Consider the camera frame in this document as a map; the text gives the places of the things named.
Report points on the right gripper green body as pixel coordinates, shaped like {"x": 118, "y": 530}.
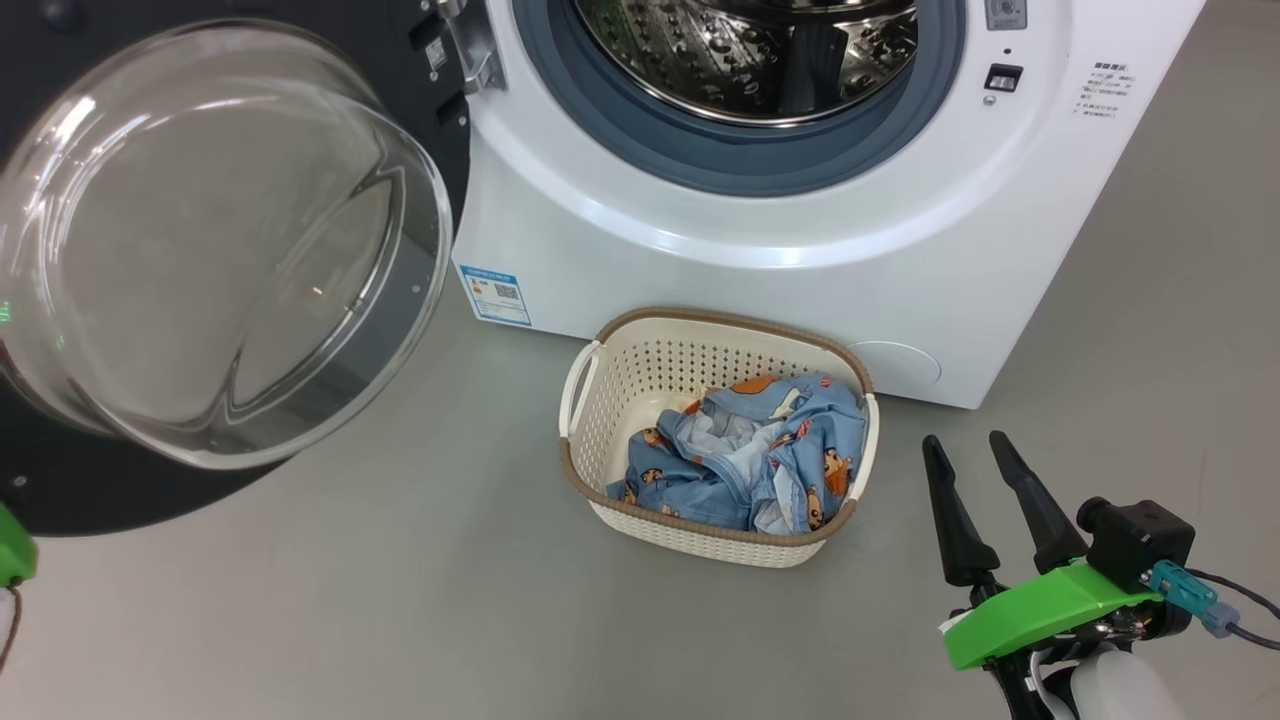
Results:
{"x": 1040, "y": 610}

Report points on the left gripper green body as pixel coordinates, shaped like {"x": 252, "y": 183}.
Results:
{"x": 14, "y": 545}

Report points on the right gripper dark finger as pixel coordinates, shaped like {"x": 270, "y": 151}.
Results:
{"x": 1040, "y": 520}
{"x": 955, "y": 520}

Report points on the black round glass washer door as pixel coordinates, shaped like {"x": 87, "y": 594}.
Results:
{"x": 150, "y": 490}

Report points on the blue cartoon print garment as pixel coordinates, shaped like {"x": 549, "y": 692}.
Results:
{"x": 810, "y": 430}
{"x": 690, "y": 490}

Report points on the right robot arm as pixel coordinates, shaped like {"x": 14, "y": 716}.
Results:
{"x": 1110, "y": 690}

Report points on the white front-load washing machine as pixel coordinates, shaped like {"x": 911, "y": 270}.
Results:
{"x": 800, "y": 250}

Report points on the black door lock slot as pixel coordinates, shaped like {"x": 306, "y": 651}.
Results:
{"x": 1004, "y": 78}

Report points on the stainless steel washing machine drum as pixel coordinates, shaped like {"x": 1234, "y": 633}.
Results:
{"x": 700, "y": 60}

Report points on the metal door hinge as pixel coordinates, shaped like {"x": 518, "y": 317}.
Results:
{"x": 478, "y": 55}

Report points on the round white filter cover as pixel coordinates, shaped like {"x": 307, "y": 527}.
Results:
{"x": 895, "y": 366}

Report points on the cream perforated laundry basket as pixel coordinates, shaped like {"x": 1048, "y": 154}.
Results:
{"x": 620, "y": 400}

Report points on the grey warning sticker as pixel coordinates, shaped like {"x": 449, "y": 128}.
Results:
{"x": 1005, "y": 12}

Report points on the blue energy label sticker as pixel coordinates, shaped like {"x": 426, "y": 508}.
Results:
{"x": 495, "y": 295}

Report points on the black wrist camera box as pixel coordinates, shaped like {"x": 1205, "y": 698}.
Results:
{"x": 1140, "y": 545}

